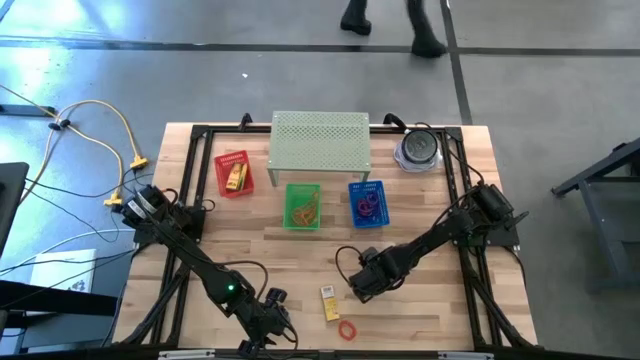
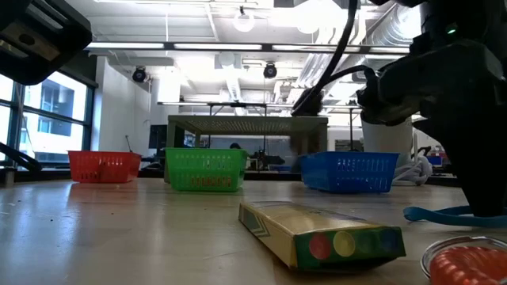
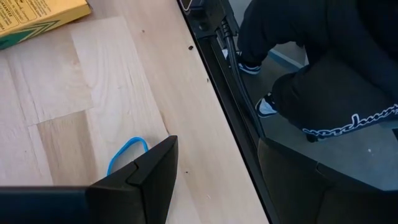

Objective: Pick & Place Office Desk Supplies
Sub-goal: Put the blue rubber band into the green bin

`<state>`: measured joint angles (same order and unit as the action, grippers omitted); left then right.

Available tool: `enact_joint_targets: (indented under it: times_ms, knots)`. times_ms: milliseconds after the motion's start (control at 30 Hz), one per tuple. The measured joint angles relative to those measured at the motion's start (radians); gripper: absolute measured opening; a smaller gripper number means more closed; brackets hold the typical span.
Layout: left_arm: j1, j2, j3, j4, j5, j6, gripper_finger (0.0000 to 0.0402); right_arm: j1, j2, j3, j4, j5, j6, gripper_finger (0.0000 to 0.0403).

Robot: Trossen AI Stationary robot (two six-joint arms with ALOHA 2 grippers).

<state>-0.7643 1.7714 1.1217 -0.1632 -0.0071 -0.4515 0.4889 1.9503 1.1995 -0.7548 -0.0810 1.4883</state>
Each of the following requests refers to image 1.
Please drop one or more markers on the blue plastic basket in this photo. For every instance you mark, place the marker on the blue plastic basket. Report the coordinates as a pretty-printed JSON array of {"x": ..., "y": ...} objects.
[{"x": 354, "y": 220}]

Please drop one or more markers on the black floor bar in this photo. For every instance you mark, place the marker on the black floor bar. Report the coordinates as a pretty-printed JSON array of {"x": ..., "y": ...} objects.
[{"x": 30, "y": 110}]

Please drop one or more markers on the red plastic basket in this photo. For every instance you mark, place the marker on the red plastic basket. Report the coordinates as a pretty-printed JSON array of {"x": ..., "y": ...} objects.
[{"x": 232, "y": 157}]

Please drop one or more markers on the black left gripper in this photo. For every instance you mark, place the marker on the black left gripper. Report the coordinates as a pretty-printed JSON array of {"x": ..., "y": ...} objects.
[{"x": 267, "y": 322}]

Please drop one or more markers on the black beam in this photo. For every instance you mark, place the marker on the black beam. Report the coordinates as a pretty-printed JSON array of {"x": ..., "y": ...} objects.
[{"x": 50, "y": 299}]

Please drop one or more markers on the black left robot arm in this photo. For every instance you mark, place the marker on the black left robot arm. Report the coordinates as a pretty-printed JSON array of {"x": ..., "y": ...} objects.
[{"x": 195, "y": 255}]

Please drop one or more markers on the orange rubber band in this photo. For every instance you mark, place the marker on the orange rubber band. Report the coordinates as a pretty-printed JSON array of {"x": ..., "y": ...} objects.
[
  {"x": 300, "y": 218},
  {"x": 314, "y": 200}
]

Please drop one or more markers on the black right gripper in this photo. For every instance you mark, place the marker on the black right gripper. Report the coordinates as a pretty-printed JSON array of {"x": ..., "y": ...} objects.
[{"x": 375, "y": 272}]

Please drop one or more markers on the black aluminium table frame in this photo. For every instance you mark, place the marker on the black aluminium table frame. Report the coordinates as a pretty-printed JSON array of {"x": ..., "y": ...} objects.
[{"x": 225, "y": 129}]

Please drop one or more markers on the pale green perforated metal shelf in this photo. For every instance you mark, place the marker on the pale green perforated metal shelf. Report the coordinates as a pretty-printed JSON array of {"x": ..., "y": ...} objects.
[{"x": 320, "y": 142}]

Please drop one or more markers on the green plastic basket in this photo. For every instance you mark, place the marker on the green plastic basket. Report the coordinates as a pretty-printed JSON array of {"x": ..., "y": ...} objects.
[{"x": 289, "y": 192}]

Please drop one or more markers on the white paper sheet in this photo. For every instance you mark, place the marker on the white paper sheet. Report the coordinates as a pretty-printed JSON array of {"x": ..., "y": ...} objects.
[{"x": 60, "y": 270}]

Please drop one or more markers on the grey-blue metal cart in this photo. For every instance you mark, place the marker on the grey-blue metal cart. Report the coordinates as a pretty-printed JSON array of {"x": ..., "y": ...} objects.
[{"x": 600, "y": 235}]

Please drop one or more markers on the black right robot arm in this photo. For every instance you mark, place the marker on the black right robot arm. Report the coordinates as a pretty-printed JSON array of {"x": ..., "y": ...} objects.
[{"x": 440, "y": 230}]

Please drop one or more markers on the red-orange coil wristband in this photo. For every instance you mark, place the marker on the red-orange coil wristband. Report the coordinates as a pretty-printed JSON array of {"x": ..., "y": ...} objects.
[
  {"x": 340, "y": 330},
  {"x": 360, "y": 206}
]

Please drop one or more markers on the silver bracket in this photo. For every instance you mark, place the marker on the silver bracket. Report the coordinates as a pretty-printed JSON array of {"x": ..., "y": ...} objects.
[
  {"x": 465, "y": 356},
  {"x": 187, "y": 355}
]

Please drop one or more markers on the purple coil wristband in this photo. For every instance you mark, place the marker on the purple coil wristband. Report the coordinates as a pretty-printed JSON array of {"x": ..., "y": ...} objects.
[
  {"x": 371, "y": 198},
  {"x": 366, "y": 214}
]

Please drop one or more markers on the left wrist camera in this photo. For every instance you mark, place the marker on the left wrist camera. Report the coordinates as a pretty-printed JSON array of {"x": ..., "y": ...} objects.
[{"x": 276, "y": 296}]

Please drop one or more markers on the yellow crayon box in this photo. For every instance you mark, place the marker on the yellow crayon box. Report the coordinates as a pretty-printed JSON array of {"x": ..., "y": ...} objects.
[
  {"x": 243, "y": 176},
  {"x": 330, "y": 305},
  {"x": 231, "y": 179}
]

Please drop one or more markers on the person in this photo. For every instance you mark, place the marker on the person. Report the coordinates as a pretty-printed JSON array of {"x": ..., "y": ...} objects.
[{"x": 427, "y": 45}]

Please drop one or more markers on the black panel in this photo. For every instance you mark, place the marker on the black panel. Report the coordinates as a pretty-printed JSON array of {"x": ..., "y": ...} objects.
[{"x": 12, "y": 200}]

